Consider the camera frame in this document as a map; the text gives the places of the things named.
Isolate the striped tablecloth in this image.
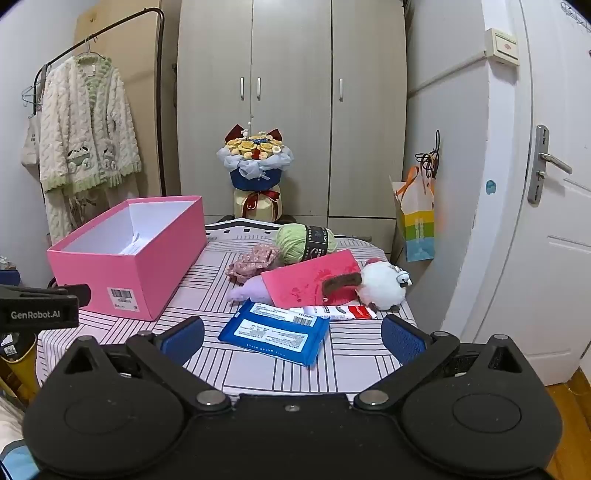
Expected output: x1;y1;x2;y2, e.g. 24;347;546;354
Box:
36;219;419;402

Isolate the blue wet wipes pack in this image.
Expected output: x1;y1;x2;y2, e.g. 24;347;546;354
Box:
218;299;331;367

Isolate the beige light switch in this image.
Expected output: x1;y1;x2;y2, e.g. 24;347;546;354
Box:
484;28;519;65

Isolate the green yarn ball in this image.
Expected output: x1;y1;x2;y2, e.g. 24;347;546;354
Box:
276;223;338;265

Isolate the silver door handle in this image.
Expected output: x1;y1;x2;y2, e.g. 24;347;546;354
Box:
527;124;573;205

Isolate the white sheep plush toy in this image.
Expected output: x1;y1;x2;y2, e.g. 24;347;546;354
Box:
322;258;413;309

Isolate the pink cardboard box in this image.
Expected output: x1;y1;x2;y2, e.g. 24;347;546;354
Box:
47;196;208;322

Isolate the grey wooden wardrobe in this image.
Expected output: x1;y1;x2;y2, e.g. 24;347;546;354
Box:
177;0;408;241

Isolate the white door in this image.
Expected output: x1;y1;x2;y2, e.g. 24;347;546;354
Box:
443;0;591;386

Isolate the black clothes rack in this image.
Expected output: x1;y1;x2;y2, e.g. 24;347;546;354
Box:
34;8;168;199

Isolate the pink floral scrunchie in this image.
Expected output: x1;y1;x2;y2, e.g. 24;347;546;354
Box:
226;244;281;283

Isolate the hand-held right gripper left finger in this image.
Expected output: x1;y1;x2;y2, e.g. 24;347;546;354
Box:
62;316;232;414

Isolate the flower bouquet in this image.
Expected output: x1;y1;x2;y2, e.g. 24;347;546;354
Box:
216;122;295;221

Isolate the white tote bag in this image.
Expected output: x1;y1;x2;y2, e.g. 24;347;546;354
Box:
19;115;44;174

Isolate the white green knit cardigan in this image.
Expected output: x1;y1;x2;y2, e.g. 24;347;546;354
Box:
38;54;143;245

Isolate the pink red towel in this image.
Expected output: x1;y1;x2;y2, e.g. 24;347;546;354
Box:
261;249;363;309

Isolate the black orange cable bundle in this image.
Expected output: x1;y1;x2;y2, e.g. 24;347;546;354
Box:
414;130;441;178

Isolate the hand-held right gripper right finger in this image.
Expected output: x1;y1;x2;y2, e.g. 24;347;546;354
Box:
353;315;525;412

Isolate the white red tube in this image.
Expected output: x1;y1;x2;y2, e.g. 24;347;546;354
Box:
300;305;378;320

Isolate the colourful paper bag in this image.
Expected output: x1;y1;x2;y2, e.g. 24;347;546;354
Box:
390;166;437;263

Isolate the purple plush toy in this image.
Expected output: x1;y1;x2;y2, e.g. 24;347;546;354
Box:
228;277;278;305

